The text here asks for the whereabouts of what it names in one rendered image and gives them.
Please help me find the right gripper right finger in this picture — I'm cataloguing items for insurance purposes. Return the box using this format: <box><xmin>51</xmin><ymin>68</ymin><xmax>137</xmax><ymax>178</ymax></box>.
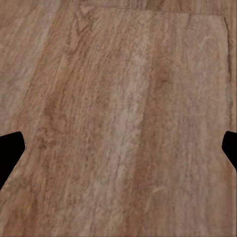
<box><xmin>222</xmin><ymin>131</ymin><xmax>237</xmax><ymax>170</ymax></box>

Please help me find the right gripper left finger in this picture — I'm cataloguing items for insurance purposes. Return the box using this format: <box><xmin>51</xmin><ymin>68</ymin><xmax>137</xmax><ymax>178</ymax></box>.
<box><xmin>0</xmin><ymin>131</ymin><xmax>25</xmax><ymax>190</ymax></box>

